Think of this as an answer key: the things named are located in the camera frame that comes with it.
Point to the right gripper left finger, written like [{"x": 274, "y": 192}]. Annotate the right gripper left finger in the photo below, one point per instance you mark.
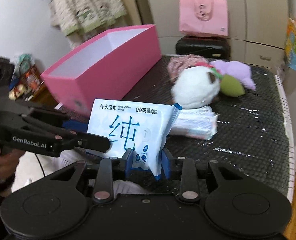
[{"x": 126, "y": 162}]

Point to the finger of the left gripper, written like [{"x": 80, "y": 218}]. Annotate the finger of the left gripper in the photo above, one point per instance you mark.
[
  {"x": 75, "y": 125},
  {"x": 90, "y": 141}
]

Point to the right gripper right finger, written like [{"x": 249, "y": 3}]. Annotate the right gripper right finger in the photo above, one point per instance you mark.
[{"x": 167, "y": 162}]

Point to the blue white wet wipes pack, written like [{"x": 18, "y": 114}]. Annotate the blue white wet wipes pack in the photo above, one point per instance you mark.
[{"x": 139, "y": 126}]

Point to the pink floral cloth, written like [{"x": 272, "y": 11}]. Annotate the pink floral cloth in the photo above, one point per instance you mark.
[{"x": 179, "y": 63}]

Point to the red fluffy strawberry plush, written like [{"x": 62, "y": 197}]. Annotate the red fluffy strawberry plush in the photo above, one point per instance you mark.
[{"x": 216, "y": 72}]

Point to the person's left hand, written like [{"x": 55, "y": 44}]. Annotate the person's left hand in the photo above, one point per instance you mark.
[{"x": 9, "y": 163}]

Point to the white tissue pack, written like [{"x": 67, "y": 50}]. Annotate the white tissue pack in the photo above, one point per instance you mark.
[{"x": 200, "y": 123}]

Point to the snack items on shelf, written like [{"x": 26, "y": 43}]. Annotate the snack items on shelf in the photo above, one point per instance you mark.
[{"x": 26, "y": 80}]

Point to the pink cardboard box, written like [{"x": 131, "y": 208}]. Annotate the pink cardboard box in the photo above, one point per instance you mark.
[{"x": 106, "y": 67}]

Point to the white round plush toy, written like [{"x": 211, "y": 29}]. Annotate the white round plush toy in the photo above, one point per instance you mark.
[{"x": 195, "y": 87}]

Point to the green makeup sponge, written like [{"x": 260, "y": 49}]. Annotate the green makeup sponge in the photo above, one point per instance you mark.
[{"x": 230, "y": 86}]

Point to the lilac plush toy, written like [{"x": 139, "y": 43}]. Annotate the lilac plush toy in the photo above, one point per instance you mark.
[{"x": 240, "y": 71}]

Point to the cream knitted cardigan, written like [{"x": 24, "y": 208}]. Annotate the cream knitted cardigan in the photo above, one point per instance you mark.
[{"x": 80, "y": 20}]

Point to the black suitcase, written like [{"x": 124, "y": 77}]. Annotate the black suitcase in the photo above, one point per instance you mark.
[{"x": 207, "y": 47}]

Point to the pink shopping bag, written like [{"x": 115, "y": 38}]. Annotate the pink shopping bag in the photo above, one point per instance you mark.
[{"x": 204, "y": 18}]

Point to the beige wardrobe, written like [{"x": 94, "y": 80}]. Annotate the beige wardrobe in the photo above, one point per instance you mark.
[{"x": 257, "y": 29}]

